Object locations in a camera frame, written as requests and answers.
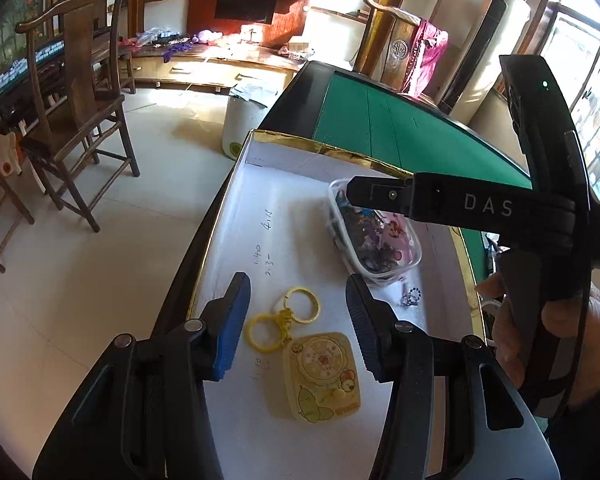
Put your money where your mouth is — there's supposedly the white gold-rimmed cardboard box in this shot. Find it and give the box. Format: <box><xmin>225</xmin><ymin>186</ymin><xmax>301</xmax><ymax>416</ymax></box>
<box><xmin>187</xmin><ymin>129</ymin><xmax>487</xmax><ymax>480</ymax></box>

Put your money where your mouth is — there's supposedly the floral wall mural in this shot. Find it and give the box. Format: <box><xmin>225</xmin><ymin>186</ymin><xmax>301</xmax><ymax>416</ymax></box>
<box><xmin>0</xmin><ymin>0</ymin><xmax>61</xmax><ymax>91</ymax></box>

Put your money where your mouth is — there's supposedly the white and orange toy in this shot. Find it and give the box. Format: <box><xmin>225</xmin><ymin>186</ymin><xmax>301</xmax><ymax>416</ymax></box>
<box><xmin>0</xmin><ymin>132</ymin><xmax>23</xmax><ymax>177</ymax></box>

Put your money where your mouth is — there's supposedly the yellow keychain toy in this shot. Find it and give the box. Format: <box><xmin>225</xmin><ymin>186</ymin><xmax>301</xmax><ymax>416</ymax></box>
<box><xmin>245</xmin><ymin>286</ymin><xmax>363</xmax><ymax>423</ymax></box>

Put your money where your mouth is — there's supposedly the wooden stool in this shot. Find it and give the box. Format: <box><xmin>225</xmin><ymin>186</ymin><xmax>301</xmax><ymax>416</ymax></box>
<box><xmin>0</xmin><ymin>157</ymin><xmax>36</xmax><ymax>273</ymax></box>

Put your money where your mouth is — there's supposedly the green mahjong table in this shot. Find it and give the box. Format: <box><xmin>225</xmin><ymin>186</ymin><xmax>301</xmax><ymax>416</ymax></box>
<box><xmin>150</xmin><ymin>60</ymin><xmax>536</xmax><ymax>341</ymax></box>

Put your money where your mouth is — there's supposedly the white trash bin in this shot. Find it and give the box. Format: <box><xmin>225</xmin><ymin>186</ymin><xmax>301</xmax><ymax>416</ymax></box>
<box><xmin>222</xmin><ymin>92</ymin><xmax>273</xmax><ymax>162</ymax></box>

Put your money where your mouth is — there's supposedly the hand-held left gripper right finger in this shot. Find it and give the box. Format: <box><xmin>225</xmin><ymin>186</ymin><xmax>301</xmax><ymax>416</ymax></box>
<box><xmin>345</xmin><ymin>274</ymin><xmax>563</xmax><ymax>480</ymax></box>

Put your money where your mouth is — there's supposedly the white standing air conditioner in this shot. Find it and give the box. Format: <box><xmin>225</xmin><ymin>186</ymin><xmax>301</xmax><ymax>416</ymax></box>
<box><xmin>439</xmin><ymin>0</ymin><xmax>533</xmax><ymax>127</ymax></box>

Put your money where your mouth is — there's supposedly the golden pillar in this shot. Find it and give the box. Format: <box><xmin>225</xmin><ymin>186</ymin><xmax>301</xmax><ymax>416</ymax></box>
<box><xmin>352</xmin><ymin>0</ymin><xmax>422</xmax><ymax>75</ymax></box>

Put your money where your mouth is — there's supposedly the person's right hand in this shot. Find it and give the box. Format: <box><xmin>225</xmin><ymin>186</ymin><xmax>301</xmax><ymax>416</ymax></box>
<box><xmin>475</xmin><ymin>276</ymin><xmax>600</xmax><ymax>406</ymax></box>

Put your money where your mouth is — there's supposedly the pink cloth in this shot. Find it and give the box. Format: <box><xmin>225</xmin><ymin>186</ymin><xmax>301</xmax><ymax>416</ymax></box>
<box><xmin>402</xmin><ymin>17</ymin><xmax>451</xmax><ymax>98</ymax></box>

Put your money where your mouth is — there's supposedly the purple cloth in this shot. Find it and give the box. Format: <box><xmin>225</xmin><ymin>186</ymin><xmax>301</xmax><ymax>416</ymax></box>
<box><xmin>161</xmin><ymin>42</ymin><xmax>195</xmax><ymax>63</ymax></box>

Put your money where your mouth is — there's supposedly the black table with tiles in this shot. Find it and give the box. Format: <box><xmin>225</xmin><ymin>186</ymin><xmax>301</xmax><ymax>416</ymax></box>
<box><xmin>0</xmin><ymin>27</ymin><xmax>131</xmax><ymax>161</ymax></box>

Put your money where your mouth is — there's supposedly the carved wooden chair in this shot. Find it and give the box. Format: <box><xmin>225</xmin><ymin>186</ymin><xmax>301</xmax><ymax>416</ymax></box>
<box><xmin>362</xmin><ymin>0</ymin><xmax>451</xmax><ymax>98</ymax></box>

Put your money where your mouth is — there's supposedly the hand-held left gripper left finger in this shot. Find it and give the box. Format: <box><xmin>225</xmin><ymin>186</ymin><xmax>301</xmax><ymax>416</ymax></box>
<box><xmin>32</xmin><ymin>272</ymin><xmax>251</xmax><ymax>480</ymax></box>

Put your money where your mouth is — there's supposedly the clear plastic accessory container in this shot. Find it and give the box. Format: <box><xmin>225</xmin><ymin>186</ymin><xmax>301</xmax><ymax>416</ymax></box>
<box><xmin>327</xmin><ymin>177</ymin><xmax>423</xmax><ymax>287</ymax></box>

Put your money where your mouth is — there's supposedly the black rectangular panel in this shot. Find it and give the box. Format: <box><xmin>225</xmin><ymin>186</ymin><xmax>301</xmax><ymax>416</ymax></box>
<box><xmin>215</xmin><ymin>0</ymin><xmax>277</xmax><ymax>25</ymax></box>

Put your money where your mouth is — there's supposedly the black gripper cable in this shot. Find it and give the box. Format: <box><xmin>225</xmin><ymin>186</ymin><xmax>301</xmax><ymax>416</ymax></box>
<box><xmin>562</xmin><ymin>280</ymin><xmax>595</xmax><ymax>408</ymax></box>

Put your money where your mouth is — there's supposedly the person's right forearm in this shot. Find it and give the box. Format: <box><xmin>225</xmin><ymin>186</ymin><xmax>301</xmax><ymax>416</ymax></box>
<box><xmin>545</xmin><ymin>385</ymin><xmax>600</xmax><ymax>480</ymax></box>

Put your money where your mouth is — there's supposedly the clear plastic bag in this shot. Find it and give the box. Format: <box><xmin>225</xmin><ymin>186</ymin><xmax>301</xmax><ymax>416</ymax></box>
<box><xmin>136</xmin><ymin>27</ymin><xmax>167</xmax><ymax>47</ymax></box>

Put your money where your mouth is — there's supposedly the wooden television cabinet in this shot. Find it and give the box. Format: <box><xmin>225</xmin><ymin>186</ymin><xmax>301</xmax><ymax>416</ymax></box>
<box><xmin>125</xmin><ymin>40</ymin><xmax>308</xmax><ymax>95</ymax></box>

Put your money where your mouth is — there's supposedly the tall wooden chair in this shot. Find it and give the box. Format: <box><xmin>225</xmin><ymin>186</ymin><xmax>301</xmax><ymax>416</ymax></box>
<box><xmin>15</xmin><ymin>0</ymin><xmax>141</xmax><ymax>233</ymax></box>

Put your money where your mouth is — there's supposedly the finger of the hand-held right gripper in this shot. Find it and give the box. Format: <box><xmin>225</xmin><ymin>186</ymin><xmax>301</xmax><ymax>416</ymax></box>
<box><xmin>345</xmin><ymin>174</ymin><xmax>417</xmax><ymax>221</ymax></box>

